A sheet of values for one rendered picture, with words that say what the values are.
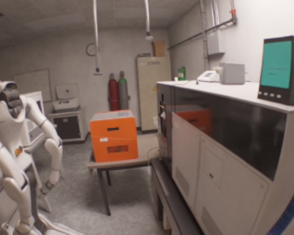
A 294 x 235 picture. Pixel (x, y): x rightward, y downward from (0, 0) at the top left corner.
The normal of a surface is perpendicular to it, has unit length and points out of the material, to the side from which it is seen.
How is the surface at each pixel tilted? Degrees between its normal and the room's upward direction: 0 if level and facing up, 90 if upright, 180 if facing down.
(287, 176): 90
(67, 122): 90
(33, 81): 90
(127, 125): 90
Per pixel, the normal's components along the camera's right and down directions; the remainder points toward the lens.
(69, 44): 0.17, 0.23
